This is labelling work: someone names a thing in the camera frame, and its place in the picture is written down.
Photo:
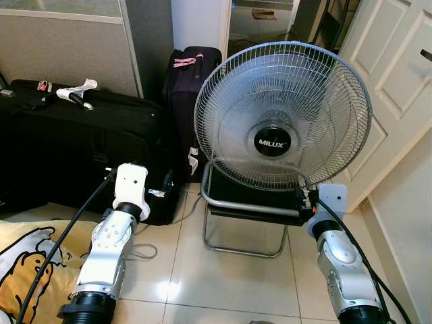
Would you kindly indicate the yellow cartoon egg blanket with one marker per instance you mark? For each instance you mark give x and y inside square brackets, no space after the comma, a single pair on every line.
[20,256]

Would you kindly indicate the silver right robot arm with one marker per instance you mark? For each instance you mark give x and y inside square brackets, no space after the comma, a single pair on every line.
[341,266]

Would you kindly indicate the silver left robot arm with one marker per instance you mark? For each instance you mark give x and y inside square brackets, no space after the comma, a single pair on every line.
[108,250]

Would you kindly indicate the small white hanging tag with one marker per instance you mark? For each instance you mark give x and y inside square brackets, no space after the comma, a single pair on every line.
[194,164]

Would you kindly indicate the silver Milux fan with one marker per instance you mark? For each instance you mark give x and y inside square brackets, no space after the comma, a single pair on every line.
[273,143]

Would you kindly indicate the dark purple suitcase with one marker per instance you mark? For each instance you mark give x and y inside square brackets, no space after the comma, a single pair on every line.
[182,94]

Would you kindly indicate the large black suitcase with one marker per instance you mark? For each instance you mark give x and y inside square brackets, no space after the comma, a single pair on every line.
[61,148]

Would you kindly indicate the pink ribbon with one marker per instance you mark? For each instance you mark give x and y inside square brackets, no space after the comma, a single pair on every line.
[183,62]

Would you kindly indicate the white luggage tag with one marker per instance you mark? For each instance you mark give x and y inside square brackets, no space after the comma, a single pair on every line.
[74,91]

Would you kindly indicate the white panel door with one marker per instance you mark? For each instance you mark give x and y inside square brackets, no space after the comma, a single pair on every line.
[391,88]

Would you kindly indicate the small red padlock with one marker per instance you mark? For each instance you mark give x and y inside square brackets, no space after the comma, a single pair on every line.
[44,86]

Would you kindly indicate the grey wardrobe door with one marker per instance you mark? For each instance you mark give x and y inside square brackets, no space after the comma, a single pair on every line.
[67,47]

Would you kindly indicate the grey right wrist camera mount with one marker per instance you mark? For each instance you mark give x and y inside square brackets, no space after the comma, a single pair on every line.
[332,199]

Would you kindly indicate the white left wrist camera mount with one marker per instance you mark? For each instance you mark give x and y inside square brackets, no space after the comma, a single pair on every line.
[129,183]

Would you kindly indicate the black chair with chrome frame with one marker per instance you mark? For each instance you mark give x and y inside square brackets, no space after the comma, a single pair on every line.
[243,199]

